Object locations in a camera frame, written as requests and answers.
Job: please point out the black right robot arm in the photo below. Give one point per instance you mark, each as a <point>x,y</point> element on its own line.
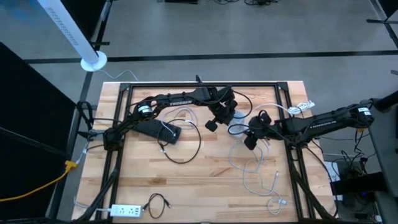
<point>326,123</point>

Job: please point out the black curtain partition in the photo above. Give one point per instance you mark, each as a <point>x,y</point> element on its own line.
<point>90,15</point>
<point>390,6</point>
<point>31,124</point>

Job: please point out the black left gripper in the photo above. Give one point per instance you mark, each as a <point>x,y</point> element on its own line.
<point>222,109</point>

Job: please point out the white floor box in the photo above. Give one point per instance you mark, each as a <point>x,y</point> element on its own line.
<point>334,177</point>

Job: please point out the white flat power strip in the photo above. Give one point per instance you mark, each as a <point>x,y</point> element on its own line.
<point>124,210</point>

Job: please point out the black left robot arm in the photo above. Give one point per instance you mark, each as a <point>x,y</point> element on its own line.
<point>174,101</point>

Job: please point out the white perforated floor pole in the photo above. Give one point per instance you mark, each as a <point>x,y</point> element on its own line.
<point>71,31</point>

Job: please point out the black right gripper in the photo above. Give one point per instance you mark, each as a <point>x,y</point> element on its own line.
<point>264,129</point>

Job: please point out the black flat power strip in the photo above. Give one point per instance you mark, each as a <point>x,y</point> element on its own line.
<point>149,127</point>

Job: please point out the grey side desk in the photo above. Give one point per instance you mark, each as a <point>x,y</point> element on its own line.
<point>385,149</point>

